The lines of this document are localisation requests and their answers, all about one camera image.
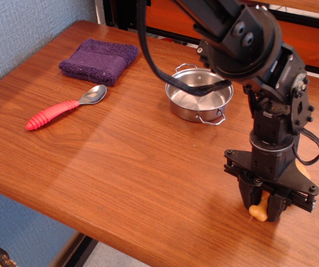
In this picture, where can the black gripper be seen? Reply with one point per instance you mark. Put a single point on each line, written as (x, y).
(264, 166)

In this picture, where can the toy chicken drumstick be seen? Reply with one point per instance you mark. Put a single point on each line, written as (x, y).
(302, 197)

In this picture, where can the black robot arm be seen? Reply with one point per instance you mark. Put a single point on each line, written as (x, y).
(244, 44)

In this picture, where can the small steel pot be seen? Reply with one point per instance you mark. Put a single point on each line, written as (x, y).
(209, 109)

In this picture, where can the purple folded towel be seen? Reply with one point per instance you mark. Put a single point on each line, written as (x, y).
(99, 62)

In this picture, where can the orange black frame background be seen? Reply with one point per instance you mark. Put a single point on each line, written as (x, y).
(164, 18)

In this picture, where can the red handled spoon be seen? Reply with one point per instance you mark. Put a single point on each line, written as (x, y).
(93, 96)

